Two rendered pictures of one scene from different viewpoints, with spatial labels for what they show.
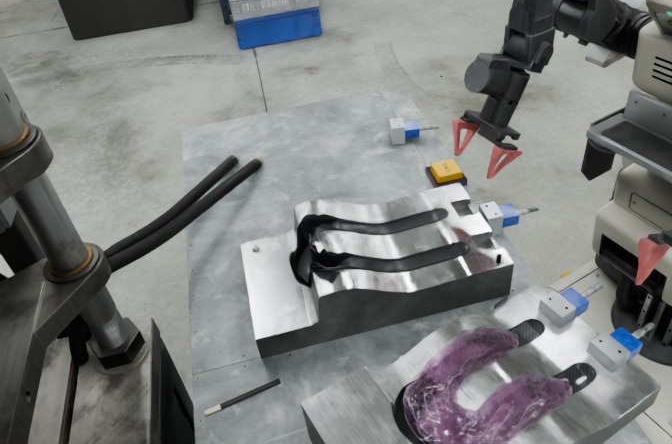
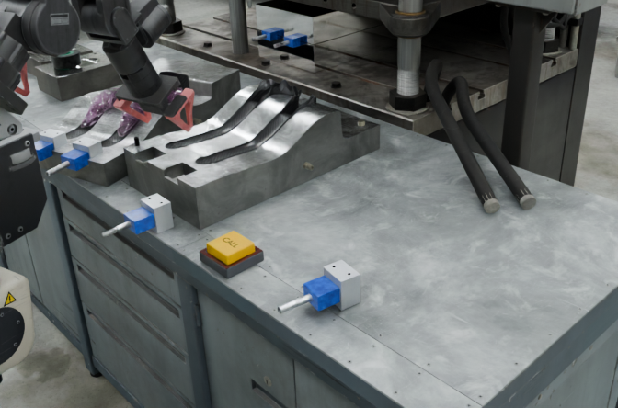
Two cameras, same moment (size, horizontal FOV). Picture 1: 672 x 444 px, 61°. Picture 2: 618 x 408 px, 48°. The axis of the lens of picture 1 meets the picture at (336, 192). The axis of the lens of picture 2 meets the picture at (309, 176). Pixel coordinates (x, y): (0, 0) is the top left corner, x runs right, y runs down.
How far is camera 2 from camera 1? 2.17 m
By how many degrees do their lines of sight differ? 107
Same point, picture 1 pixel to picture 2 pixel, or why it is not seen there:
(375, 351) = not seen: hidden behind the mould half
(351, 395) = (212, 75)
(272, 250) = (346, 127)
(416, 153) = (295, 284)
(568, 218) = not seen: outside the picture
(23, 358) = not seen: outside the picture
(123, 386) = (381, 100)
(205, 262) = (415, 141)
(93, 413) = (382, 92)
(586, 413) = (74, 118)
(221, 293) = not seen: hidden behind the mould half
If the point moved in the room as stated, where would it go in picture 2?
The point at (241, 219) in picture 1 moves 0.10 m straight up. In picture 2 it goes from (429, 169) to (431, 126)
